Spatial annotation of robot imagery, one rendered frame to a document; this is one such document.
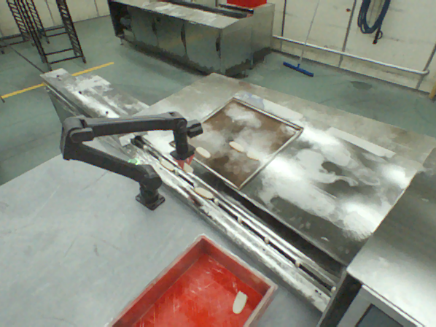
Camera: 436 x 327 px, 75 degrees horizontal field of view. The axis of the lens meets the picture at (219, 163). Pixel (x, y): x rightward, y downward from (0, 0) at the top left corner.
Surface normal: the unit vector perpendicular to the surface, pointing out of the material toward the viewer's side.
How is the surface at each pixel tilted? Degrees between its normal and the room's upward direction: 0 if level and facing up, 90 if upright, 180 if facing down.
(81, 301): 0
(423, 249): 0
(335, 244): 10
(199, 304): 0
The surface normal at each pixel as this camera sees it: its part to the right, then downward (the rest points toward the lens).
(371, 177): -0.15, -0.67
